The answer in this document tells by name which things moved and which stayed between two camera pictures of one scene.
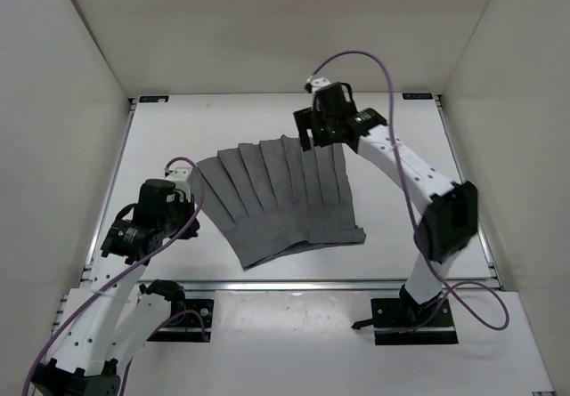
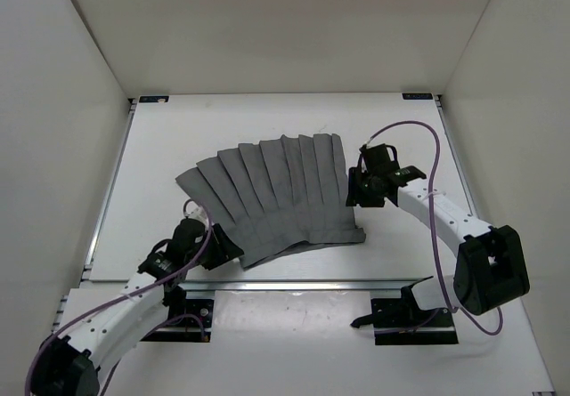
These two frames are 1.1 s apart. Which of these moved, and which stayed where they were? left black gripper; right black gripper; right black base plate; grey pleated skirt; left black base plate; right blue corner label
Moved: left black gripper; right black gripper
Stayed: right blue corner label; right black base plate; left black base plate; grey pleated skirt
